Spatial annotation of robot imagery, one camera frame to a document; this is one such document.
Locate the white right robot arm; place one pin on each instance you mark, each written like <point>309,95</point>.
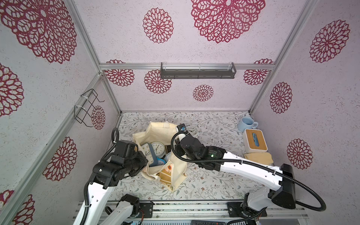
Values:
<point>279,187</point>

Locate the black keyboard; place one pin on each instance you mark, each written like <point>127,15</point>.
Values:
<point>203,222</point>

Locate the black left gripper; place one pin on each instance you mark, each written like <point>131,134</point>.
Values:
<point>138,154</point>

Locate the white wooden tissue box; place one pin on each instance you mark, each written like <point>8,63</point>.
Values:
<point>254,141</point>

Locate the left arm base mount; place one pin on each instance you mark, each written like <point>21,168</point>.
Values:
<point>145,211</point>

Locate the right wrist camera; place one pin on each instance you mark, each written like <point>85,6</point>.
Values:
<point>182,128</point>

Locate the light blue mug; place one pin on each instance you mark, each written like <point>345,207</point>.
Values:
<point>246,123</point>

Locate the bright blue round alarm clock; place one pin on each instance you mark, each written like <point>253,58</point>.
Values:
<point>161,162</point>

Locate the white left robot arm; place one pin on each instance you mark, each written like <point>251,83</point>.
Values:
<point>124,160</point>

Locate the yellow folded cloth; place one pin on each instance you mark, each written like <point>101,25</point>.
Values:
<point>264,158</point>

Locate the black wall shelf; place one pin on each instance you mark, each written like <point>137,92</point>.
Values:
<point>198,71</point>

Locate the dark blue square alarm clock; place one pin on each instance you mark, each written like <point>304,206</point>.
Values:
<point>150,155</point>

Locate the black wire wall rack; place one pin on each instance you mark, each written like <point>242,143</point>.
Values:
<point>83,111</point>

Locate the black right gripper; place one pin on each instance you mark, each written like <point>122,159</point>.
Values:
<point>181,142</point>

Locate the light blue square alarm clock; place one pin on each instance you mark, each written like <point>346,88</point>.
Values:
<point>159,149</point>

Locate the white round alarm clock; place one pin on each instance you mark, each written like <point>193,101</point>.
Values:
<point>193,130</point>

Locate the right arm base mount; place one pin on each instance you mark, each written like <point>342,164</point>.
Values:
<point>237,209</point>

